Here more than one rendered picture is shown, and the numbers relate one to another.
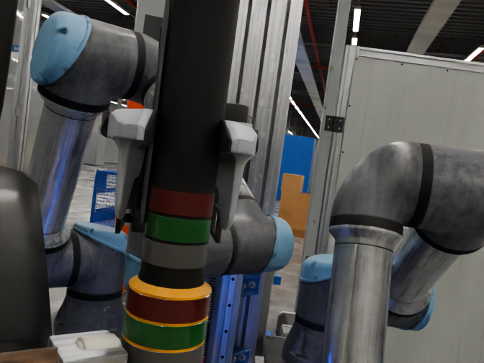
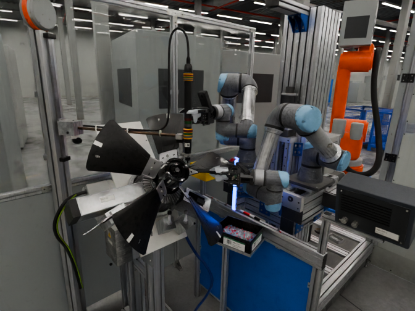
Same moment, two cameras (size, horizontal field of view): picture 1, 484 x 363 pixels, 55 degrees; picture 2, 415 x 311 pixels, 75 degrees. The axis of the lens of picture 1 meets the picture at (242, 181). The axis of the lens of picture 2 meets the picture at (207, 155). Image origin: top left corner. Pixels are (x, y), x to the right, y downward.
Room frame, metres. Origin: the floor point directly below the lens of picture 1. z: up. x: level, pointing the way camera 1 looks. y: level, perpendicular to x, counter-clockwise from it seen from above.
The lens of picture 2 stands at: (-0.51, -0.93, 1.61)
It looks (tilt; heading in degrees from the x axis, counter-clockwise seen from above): 16 degrees down; 48
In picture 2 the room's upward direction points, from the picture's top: 2 degrees clockwise
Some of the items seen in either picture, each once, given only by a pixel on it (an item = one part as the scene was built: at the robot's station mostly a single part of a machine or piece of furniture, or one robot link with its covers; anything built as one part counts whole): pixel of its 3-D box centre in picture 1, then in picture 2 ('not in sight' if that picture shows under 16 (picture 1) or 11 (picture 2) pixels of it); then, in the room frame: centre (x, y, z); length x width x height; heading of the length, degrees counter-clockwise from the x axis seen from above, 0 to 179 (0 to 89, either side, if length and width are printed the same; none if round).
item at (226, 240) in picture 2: not in sight; (238, 233); (0.44, -0.14, 0.85); 0.22 x 0.17 x 0.07; 105
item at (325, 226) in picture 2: not in sight; (324, 233); (0.60, -0.50, 0.96); 0.03 x 0.03 x 0.20; 0
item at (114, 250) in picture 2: not in sight; (118, 240); (0.01, 0.36, 0.73); 0.15 x 0.09 x 0.22; 90
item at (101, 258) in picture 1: (96, 255); (246, 137); (0.98, 0.29, 1.20); 0.13 x 0.12 x 0.14; 128
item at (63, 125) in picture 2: not in sight; (69, 127); (-0.12, 0.54, 1.35); 0.10 x 0.07 x 0.09; 125
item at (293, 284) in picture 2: not in sight; (243, 276); (0.60, -0.07, 0.45); 0.82 x 0.02 x 0.66; 90
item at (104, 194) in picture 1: (135, 202); (360, 125); (7.44, 1.66, 0.49); 1.27 x 0.88 x 0.98; 168
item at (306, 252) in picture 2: not in sight; (247, 222); (0.60, -0.07, 0.82); 0.90 x 0.04 x 0.08; 90
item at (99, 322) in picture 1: (92, 307); (246, 153); (0.98, 0.28, 1.09); 0.15 x 0.15 x 0.10
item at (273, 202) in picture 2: not in sight; (270, 197); (0.50, -0.27, 1.08); 0.11 x 0.08 x 0.11; 83
